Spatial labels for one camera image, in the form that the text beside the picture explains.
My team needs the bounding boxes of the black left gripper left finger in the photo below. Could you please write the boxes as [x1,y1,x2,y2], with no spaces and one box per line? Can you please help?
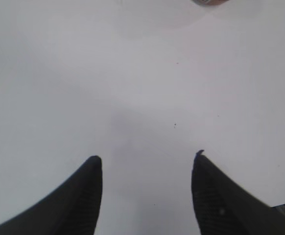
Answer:
[0,156,102,235]

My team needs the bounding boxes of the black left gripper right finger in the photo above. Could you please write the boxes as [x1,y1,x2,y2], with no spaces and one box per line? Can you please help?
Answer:
[191,150,285,235]

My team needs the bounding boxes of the brown coffee bottle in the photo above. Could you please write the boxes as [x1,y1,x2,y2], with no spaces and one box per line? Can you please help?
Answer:
[193,0,228,6]

